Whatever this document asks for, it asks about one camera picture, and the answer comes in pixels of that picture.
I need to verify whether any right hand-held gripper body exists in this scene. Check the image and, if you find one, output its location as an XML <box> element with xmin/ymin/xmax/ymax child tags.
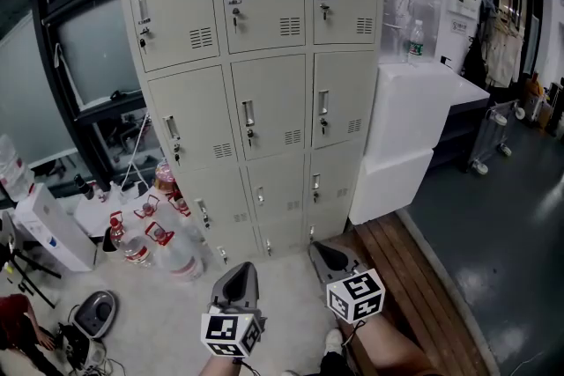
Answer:
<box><xmin>317</xmin><ymin>267</ymin><xmax>387</xmax><ymax>326</ymax></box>

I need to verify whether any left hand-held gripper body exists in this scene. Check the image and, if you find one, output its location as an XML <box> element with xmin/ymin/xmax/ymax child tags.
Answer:
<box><xmin>200</xmin><ymin>298</ymin><xmax>268</xmax><ymax>360</ymax></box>

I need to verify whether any grid of grey locker doors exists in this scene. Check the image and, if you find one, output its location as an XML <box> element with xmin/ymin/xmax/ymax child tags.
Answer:
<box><xmin>125</xmin><ymin>0</ymin><xmax>379</xmax><ymax>266</ymax></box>

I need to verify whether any person's left forearm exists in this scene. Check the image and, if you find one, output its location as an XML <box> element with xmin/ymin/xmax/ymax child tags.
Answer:
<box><xmin>197</xmin><ymin>354</ymin><xmax>252</xmax><ymax>376</ymax></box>

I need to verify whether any person's right forearm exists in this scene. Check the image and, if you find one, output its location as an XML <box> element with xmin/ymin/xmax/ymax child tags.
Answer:
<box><xmin>350</xmin><ymin>319</ymin><xmax>444</xmax><ymax>376</ymax></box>

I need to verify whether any grey metal locker cabinet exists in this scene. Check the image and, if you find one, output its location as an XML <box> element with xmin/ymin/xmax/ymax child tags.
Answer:
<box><xmin>116</xmin><ymin>0</ymin><xmax>386</xmax><ymax>269</ymax></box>

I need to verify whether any person's white shoe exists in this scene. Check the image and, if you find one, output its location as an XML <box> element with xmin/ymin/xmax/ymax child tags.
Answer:
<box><xmin>324</xmin><ymin>328</ymin><xmax>345</xmax><ymax>366</ymax></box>

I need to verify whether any brown wooden plank platform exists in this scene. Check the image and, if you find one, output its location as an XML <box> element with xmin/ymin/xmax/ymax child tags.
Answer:
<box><xmin>338</xmin><ymin>209</ymin><xmax>491</xmax><ymax>376</ymax></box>

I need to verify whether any person's dark trouser leg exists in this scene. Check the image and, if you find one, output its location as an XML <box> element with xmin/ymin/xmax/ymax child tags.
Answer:
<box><xmin>315</xmin><ymin>350</ymin><xmax>353</xmax><ymax>376</ymax></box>

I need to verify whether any small white foam box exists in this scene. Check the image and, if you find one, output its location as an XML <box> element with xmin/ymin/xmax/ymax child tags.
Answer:
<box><xmin>347</xmin><ymin>147</ymin><xmax>435</xmax><ymax>226</ymax></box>

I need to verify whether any water jug with orange label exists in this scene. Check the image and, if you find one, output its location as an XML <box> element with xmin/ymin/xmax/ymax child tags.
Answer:
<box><xmin>152</xmin><ymin>159</ymin><xmax>182</xmax><ymax>195</ymax></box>

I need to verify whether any grey round device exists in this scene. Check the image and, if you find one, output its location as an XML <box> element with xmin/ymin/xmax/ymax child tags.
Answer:
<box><xmin>71</xmin><ymin>290</ymin><xmax>119</xmax><ymax>341</ymax></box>

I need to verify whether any large white foam box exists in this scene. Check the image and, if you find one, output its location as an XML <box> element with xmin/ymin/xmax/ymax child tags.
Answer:
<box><xmin>371</xmin><ymin>62</ymin><xmax>460</xmax><ymax>166</ymax></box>

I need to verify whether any black bottle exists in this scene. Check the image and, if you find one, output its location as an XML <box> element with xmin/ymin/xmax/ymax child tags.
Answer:
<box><xmin>72</xmin><ymin>173</ymin><xmax>96</xmax><ymax>202</ymax></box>

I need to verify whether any white water dispenser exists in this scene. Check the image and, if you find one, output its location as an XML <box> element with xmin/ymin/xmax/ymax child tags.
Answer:
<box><xmin>12</xmin><ymin>182</ymin><xmax>99</xmax><ymax>274</ymax></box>

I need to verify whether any clear panel wheeled cart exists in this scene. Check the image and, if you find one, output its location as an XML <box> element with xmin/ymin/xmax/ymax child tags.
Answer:
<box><xmin>467</xmin><ymin>100</ymin><xmax>522</xmax><ymax>176</ymax></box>

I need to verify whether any black tripod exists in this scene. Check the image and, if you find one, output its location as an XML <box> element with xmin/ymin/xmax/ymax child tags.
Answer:
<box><xmin>0</xmin><ymin>210</ymin><xmax>63</xmax><ymax>310</ymax></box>

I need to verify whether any white counter with dark base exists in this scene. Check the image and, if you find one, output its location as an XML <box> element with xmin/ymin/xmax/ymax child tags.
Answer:
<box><xmin>434</xmin><ymin>55</ymin><xmax>492</xmax><ymax>173</ymax></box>

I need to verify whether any clear plastic water bottle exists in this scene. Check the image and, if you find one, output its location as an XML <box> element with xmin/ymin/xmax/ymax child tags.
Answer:
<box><xmin>406</xmin><ymin>19</ymin><xmax>426</xmax><ymax>66</ymax></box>

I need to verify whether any large water cooler bottle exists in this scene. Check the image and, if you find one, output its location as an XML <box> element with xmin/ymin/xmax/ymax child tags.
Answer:
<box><xmin>0</xmin><ymin>134</ymin><xmax>36</xmax><ymax>203</ymax></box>

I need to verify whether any black hanging garment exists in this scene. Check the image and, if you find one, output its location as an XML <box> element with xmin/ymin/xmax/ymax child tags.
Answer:
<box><xmin>461</xmin><ymin>0</ymin><xmax>489</xmax><ymax>85</ymax></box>

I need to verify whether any beige hanging garment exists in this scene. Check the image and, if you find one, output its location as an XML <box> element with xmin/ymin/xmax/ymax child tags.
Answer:
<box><xmin>484</xmin><ymin>8</ymin><xmax>526</xmax><ymax>88</ymax></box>

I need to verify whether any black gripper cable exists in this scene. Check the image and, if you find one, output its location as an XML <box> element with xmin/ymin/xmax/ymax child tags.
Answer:
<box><xmin>339</xmin><ymin>320</ymin><xmax>367</xmax><ymax>376</ymax></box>

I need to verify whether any clear water jug red handle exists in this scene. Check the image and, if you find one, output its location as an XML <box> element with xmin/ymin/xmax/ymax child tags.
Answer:
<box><xmin>145</xmin><ymin>220</ymin><xmax>207</xmax><ymax>284</ymax></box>
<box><xmin>166</xmin><ymin>190</ymin><xmax>209</xmax><ymax>244</ymax></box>
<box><xmin>133</xmin><ymin>194</ymin><xmax>163</xmax><ymax>228</ymax></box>
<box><xmin>108</xmin><ymin>210</ymin><xmax>156</xmax><ymax>269</ymax></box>

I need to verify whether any white hanging cable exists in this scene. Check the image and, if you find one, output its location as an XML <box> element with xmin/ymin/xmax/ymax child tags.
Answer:
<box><xmin>117</xmin><ymin>113</ymin><xmax>152</xmax><ymax>193</ymax></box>

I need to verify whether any black window frame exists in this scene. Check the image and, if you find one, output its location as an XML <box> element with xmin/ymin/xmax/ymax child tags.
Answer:
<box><xmin>26</xmin><ymin>0</ymin><xmax>153</xmax><ymax>202</ymax></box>

